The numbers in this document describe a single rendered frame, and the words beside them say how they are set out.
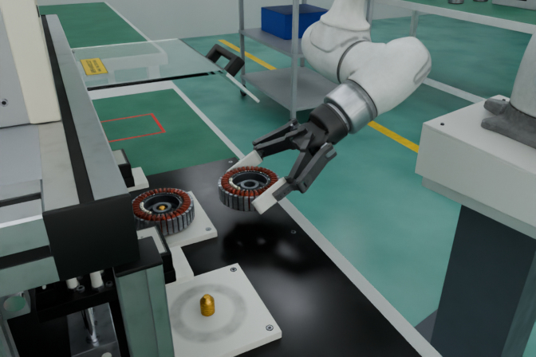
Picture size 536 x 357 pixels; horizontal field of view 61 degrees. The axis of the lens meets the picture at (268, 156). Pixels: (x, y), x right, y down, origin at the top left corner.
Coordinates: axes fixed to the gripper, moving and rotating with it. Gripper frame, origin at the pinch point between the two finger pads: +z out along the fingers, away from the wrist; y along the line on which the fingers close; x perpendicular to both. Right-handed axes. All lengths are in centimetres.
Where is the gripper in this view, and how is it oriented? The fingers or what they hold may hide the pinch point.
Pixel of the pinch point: (250, 186)
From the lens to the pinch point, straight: 81.3
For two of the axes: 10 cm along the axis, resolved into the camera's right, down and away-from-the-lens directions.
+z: -7.8, 6.1, -1.2
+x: -4.4, -6.8, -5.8
